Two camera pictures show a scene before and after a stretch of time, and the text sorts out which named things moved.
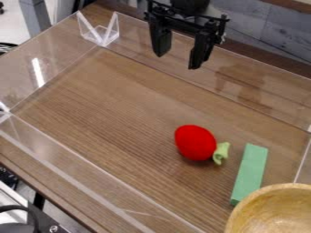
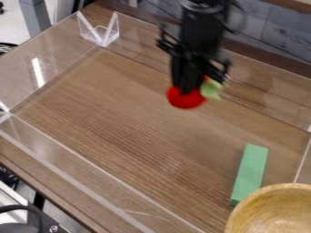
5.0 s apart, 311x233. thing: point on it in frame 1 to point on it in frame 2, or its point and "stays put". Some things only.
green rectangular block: x=252 y=172 stays put
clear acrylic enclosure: x=143 y=146 stays put
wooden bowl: x=277 y=208 stays put
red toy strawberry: x=197 y=145 to x=195 y=98
